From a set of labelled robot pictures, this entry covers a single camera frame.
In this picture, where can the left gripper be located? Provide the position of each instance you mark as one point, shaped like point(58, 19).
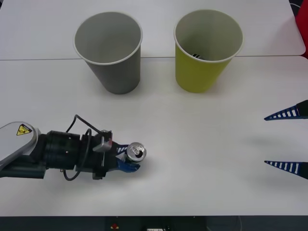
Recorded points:
point(109, 161)

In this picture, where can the red chair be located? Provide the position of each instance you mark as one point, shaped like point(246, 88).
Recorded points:
point(302, 26)

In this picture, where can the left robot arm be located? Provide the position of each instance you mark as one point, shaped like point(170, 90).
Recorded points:
point(60, 151)

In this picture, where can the red round button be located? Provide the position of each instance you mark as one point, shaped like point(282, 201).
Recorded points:
point(114, 226)

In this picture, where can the silver drink can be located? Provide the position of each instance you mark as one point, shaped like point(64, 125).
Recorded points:
point(136, 151)

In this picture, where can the grey plastic bin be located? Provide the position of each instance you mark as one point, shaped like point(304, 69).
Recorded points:
point(115, 72)

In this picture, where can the dark robot torso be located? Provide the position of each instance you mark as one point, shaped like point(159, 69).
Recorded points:
point(72, 223)

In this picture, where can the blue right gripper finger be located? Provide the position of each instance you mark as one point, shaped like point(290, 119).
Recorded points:
point(292, 111)
point(291, 167)

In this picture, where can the yellow-green plastic bin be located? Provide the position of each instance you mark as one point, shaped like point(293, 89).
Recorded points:
point(195, 74)

